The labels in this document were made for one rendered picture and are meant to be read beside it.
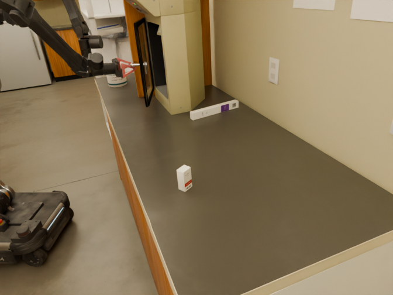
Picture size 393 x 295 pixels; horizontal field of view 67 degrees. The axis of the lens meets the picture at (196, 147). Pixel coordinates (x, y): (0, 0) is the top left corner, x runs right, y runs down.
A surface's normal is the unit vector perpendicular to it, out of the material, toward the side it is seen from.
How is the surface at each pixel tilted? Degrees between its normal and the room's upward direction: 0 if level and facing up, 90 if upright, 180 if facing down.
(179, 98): 90
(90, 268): 0
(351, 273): 90
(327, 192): 0
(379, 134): 90
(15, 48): 90
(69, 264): 0
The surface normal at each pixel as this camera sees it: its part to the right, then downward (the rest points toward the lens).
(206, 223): -0.06, -0.88
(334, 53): -0.93, 0.22
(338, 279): 0.37, 0.43
